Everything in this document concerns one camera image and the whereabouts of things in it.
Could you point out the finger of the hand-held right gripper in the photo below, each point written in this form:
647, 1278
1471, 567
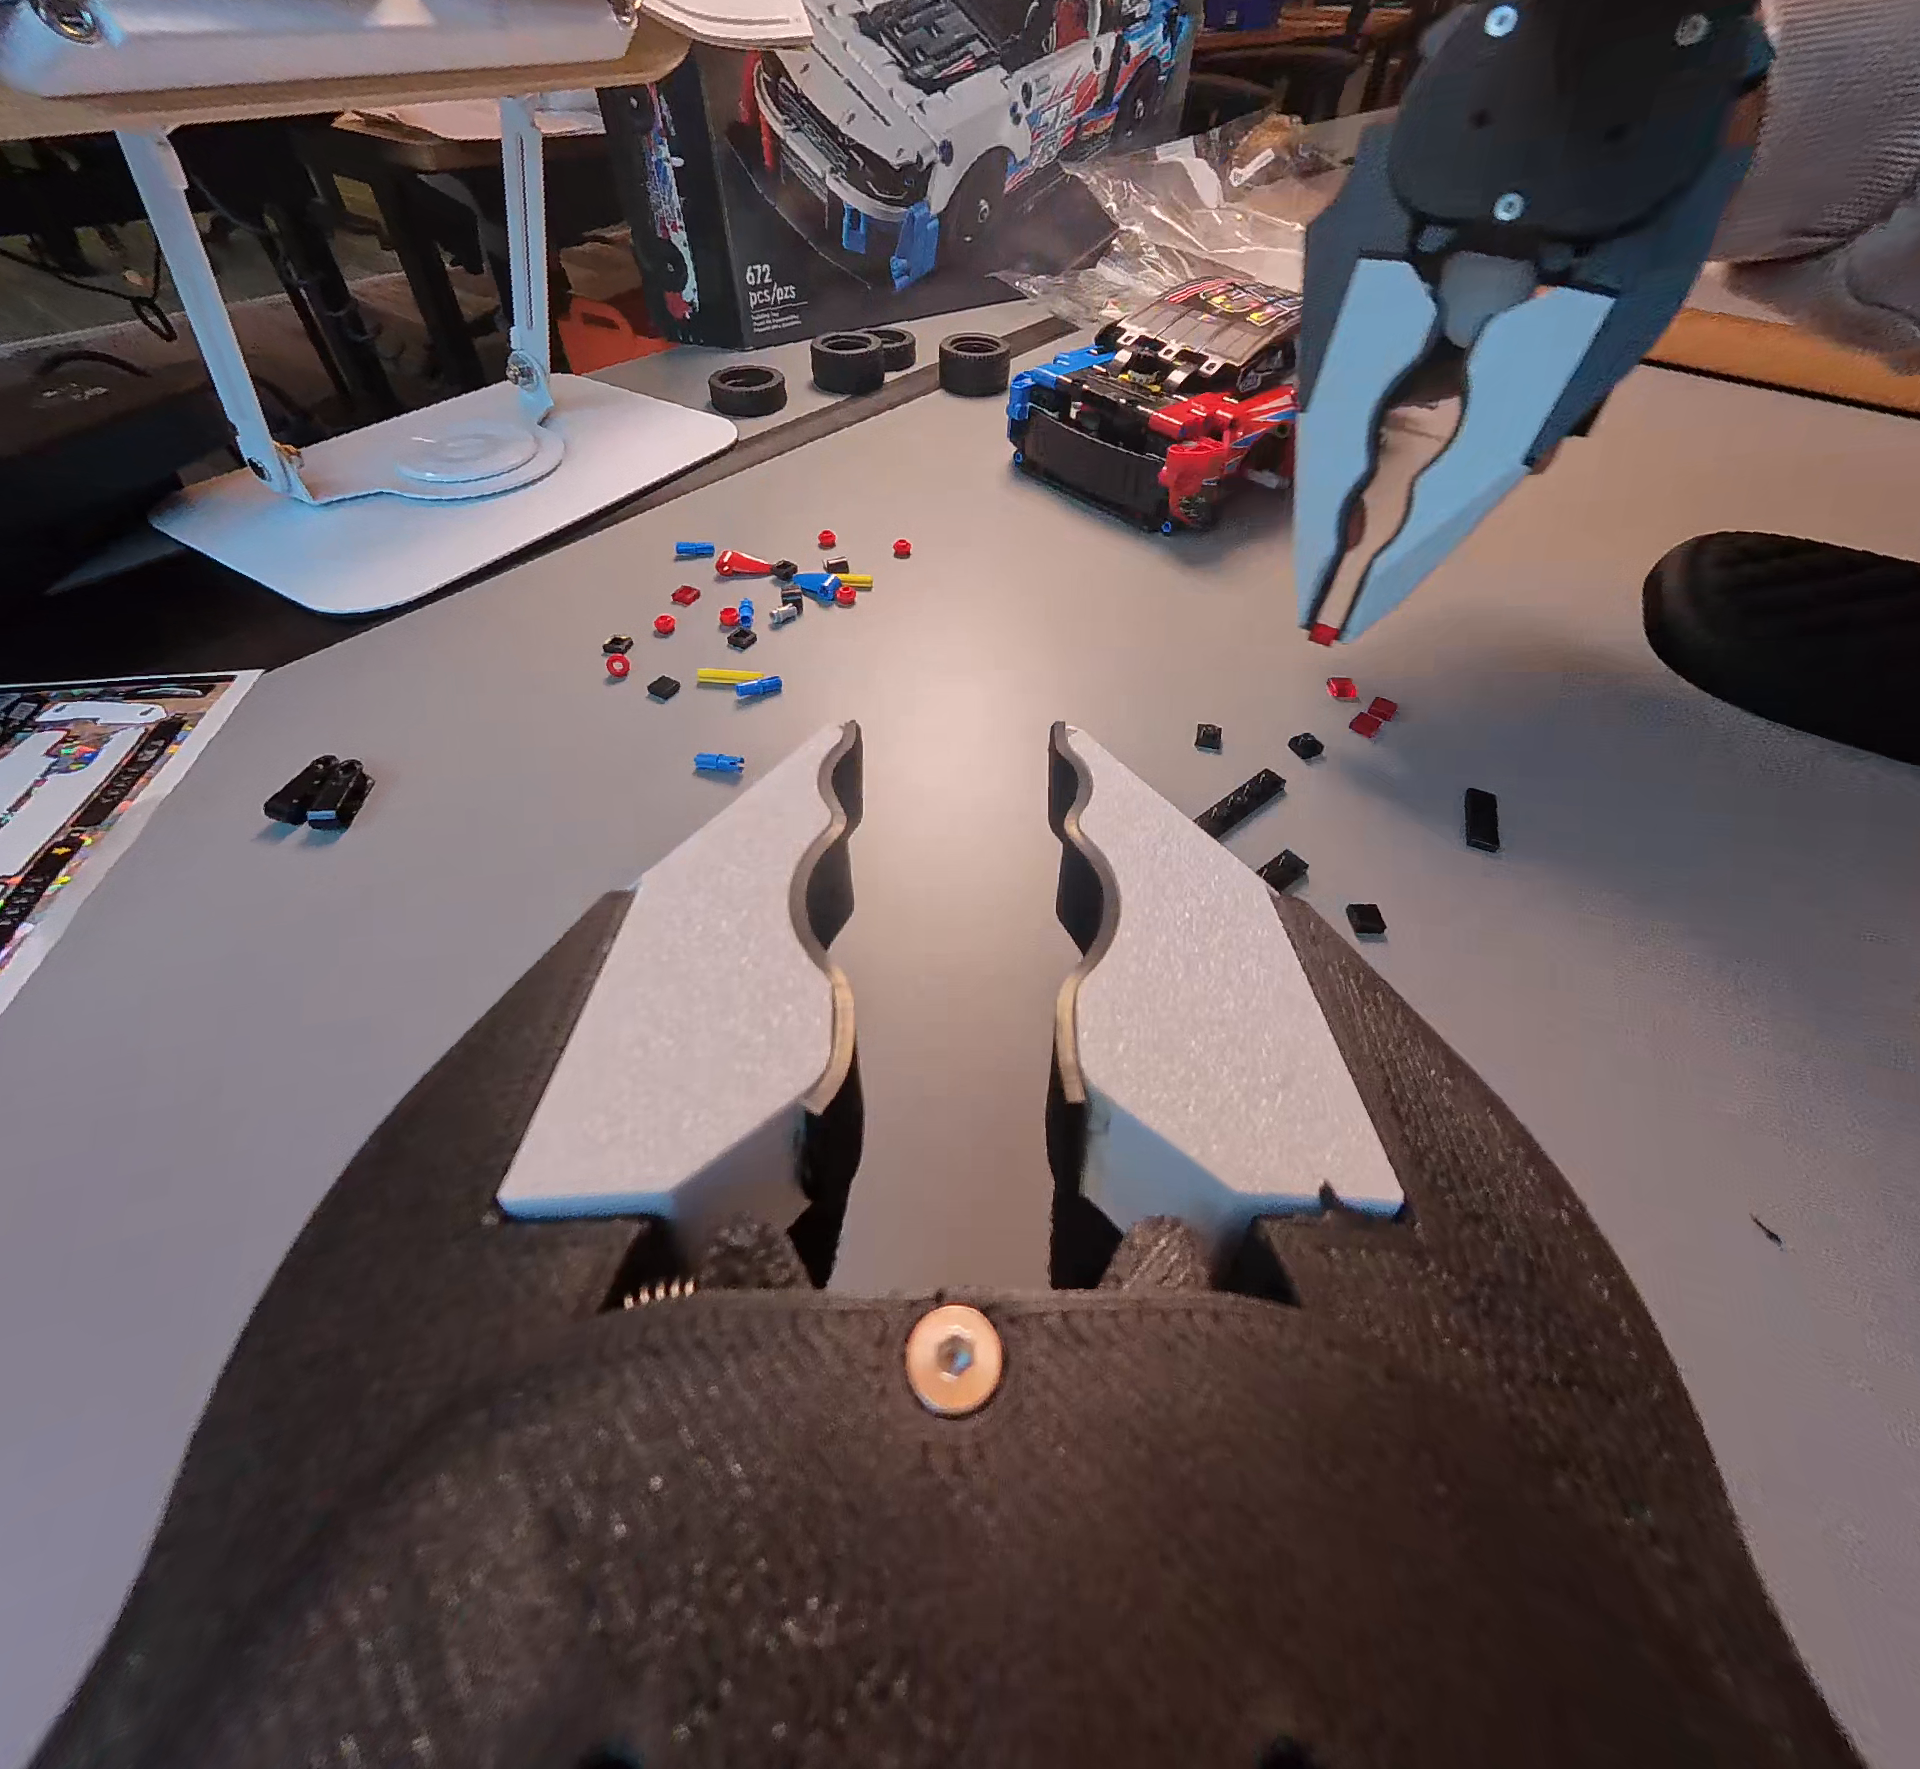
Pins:
1349, 418
1501, 449

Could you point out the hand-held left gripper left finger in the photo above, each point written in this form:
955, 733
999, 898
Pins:
676, 1050

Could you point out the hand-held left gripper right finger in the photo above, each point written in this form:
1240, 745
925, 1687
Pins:
1230, 1050

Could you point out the black smooth lego tile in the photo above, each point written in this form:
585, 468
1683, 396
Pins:
1482, 819

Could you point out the pile of colourful lego pieces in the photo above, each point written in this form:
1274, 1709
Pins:
751, 601

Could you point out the person's right forearm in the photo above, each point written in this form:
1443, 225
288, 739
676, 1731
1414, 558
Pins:
1830, 149

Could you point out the partly built lego car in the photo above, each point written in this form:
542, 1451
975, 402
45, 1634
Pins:
1156, 418

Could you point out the black rubber lego tire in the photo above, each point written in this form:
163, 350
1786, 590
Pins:
843, 362
747, 392
900, 347
975, 363

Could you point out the black lego connector assembly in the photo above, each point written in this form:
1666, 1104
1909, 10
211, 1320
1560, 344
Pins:
319, 794

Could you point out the black lego set box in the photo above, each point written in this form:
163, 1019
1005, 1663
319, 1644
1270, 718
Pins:
931, 74

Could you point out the clear plastic wrap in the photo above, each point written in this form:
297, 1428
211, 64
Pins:
1202, 209

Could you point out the black chair armrest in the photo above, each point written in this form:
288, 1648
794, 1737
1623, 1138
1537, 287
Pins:
1800, 645

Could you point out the white book stand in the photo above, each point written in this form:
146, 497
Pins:
452, 510

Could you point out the holographic sticker sheet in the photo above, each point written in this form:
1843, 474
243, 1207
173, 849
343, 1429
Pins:
91, 810

